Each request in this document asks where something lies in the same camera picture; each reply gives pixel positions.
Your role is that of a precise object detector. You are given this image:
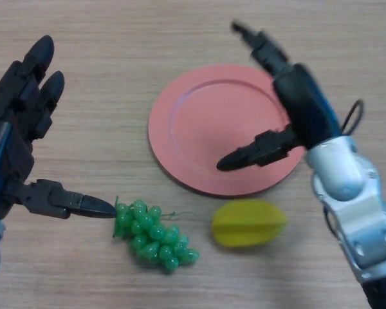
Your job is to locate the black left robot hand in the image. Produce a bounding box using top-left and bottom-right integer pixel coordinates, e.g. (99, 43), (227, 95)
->
(0, 35), (117, 220)

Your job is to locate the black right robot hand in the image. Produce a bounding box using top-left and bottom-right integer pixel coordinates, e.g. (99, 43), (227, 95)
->
(216, 19), (344, 172)

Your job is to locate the yellow starfruit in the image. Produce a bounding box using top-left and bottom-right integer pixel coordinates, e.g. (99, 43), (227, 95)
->
(211, 198), (288, 249)

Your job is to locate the pink round plate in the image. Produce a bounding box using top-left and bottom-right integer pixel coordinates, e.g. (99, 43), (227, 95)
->
(147, 63), (306, 198)

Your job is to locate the green grape bunch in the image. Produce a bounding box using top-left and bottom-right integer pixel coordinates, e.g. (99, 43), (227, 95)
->
(112, 195), (200, 275)

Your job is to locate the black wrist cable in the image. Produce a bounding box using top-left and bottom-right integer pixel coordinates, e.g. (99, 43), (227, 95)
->
(340, 98), (365, 136)

